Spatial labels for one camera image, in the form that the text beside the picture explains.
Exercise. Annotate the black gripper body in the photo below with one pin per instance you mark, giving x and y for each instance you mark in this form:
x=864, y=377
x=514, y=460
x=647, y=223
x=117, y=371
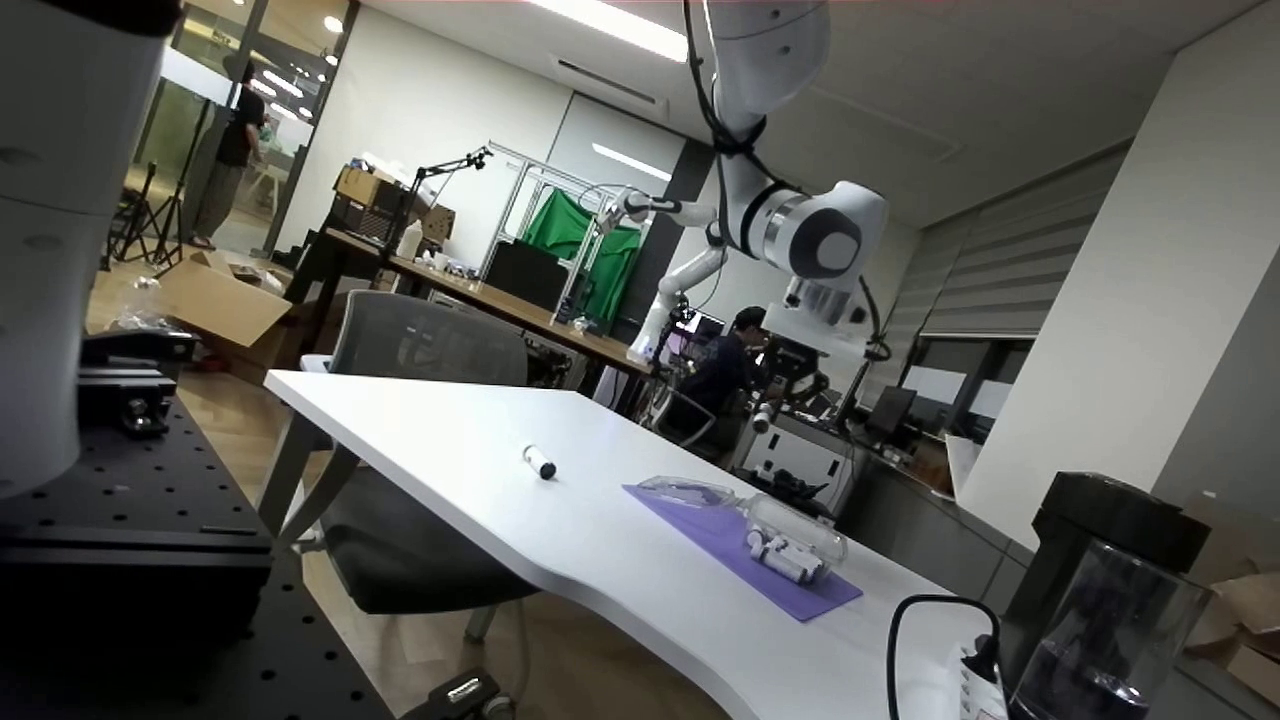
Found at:
x=829, y=306

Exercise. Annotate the white power strip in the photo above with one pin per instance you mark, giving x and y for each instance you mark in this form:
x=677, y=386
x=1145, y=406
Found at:
x=984, y=682

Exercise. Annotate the clear plastic bowl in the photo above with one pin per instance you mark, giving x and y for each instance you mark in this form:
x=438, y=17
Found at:
x=802, y=527

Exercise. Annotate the green cloth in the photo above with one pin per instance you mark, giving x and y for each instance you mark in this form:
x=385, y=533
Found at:
x=584, y=244

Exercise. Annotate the grey drawer cabinet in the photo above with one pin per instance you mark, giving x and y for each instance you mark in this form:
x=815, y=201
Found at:
x=802, y=460

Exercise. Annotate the brown wooden desk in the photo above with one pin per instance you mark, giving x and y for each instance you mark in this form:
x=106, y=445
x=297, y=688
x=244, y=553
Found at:
x=534, y=314

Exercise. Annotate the small white black-capped bottle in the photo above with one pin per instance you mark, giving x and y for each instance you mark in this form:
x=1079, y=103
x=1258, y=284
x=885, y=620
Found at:
x=541, y=460

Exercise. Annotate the black box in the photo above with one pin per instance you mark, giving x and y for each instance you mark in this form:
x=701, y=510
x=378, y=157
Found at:
x=1112, y=603

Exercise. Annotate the cardboard box on desk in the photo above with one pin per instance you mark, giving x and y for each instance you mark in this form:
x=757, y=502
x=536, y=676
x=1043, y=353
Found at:
x=385, y=201

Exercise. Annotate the seated person in black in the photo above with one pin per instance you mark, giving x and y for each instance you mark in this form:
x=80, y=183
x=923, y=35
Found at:
x=720, y=380

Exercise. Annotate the grey office chair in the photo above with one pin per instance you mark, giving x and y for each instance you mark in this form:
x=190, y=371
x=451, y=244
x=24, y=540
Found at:
x=424, y=342

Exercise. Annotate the purple mat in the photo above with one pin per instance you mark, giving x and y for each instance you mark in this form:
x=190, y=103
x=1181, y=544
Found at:
x=704, y=540

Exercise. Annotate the grey window blinds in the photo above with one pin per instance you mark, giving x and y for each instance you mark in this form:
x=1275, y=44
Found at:
x=1013, y=265

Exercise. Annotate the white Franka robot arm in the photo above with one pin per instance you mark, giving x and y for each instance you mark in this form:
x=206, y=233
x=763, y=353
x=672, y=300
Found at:
x=802, y=227

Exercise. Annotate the black camera tripod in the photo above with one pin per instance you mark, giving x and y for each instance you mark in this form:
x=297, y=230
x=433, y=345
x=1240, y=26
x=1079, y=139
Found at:
x=147, y=213

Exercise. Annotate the cardboard box stack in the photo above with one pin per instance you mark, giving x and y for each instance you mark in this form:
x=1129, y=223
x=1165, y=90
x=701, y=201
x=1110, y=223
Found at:
x=1245, y=625

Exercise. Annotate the small white bottle in bowl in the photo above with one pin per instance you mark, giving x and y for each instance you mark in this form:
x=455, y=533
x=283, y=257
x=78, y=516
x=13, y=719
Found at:
x=786, y=553

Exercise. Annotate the open cardboard box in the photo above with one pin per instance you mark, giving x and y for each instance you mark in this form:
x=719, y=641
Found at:
x=226, y=306

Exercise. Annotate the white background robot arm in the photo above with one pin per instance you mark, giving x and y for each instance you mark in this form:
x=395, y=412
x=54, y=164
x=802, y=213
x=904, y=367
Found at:
x=665, y=284

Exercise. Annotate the black perforated breadboard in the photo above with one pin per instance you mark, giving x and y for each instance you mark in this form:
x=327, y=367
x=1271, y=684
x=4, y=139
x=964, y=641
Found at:
x=147, y=573

